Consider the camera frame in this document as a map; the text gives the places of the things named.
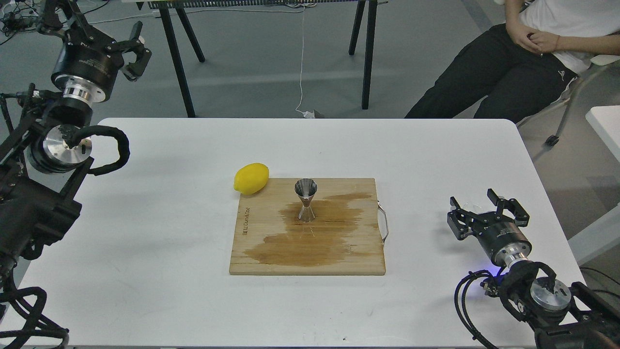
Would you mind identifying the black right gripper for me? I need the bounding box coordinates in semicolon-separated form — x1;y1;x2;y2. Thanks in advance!
447;189;532;267

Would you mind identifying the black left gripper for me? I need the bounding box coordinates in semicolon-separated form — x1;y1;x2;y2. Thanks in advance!
37;0;152;102

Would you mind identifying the steel jigger measuring cup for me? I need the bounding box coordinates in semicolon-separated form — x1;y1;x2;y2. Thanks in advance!
294;178;318;222

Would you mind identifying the clear glass cup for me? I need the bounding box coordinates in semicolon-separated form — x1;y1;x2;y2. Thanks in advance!
448;197;500;215

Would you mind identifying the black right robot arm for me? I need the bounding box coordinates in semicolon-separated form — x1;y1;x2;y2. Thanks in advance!
447;189;620;349

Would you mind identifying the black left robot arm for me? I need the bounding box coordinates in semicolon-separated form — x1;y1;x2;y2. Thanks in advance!
0;0;152;349

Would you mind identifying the person left hand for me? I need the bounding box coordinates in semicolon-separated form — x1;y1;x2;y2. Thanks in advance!
526;32;560;55

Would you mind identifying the person right hand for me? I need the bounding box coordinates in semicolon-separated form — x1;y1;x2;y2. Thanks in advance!
505;18;540;54

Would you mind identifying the black legged background table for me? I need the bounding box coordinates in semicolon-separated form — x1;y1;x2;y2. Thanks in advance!
121;0;389;118

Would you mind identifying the wooden cutting board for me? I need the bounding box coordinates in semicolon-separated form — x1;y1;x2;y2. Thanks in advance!
229;178;386;276

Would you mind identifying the seated person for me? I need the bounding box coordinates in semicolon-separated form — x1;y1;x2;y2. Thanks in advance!
406;0;620;123

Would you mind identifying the office chair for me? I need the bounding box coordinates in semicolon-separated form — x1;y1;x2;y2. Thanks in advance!
516;55;620;147

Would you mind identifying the yellow lemon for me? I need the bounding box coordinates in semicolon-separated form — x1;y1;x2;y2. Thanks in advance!
233;163;269;195

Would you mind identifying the floor cable bundle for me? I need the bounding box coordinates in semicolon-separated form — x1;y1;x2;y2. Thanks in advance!
0;0;112;37

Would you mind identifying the white hanging cable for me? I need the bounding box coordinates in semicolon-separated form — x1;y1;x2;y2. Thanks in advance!
296;4;316;119

